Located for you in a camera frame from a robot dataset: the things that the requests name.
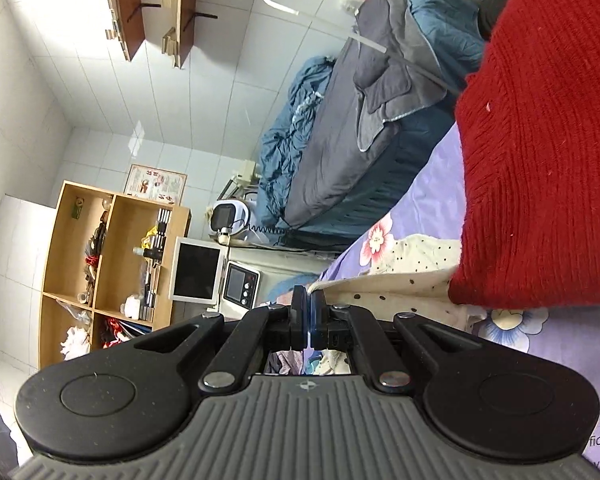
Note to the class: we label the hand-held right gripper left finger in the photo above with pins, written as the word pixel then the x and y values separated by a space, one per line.
pixel 300 317

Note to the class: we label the white metal pole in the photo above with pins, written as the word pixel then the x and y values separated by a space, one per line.
pixel 320 20

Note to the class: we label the red knit sweater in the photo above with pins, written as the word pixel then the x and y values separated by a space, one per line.
pixel 540 150

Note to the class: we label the white crumpled bag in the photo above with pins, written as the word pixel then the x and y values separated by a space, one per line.
pixel 75 344

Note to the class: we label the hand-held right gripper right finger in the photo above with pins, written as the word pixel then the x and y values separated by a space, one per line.
pixel 319 317

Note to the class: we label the white handheld device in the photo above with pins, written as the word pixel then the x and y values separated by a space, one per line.
pixel 227 215

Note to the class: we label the framed wall poster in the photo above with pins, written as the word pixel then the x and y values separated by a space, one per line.
pixel 155 184

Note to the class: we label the wooden wall shelf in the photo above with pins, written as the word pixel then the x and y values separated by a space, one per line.
pixel 180 15
pixel 127 15

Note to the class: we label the purple floral bedsheet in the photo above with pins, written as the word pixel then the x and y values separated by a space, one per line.
pixel 430 195

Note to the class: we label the white therapy machine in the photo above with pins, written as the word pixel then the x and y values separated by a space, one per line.
pixel 245 285

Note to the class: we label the green polka dot garment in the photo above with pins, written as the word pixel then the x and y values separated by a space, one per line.
pixel 420 280

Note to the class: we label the blue quilt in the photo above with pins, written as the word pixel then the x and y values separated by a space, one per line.
pixel 285 150

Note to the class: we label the black round stool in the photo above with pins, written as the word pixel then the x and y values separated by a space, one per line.
pixel 495 5

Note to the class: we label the white framed monitor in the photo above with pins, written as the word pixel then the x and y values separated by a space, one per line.
pixel 196 271

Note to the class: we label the grey towel with light trim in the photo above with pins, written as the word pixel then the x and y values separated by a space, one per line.
pixel 380 90

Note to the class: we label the massage bed with blue cover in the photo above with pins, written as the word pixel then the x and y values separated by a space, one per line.
pixel 360 185

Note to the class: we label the wooden cubby shelf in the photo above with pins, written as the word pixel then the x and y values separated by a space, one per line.
pixel 125 220

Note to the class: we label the pile of mixed clothes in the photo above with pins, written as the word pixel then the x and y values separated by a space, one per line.
pixel 285 362

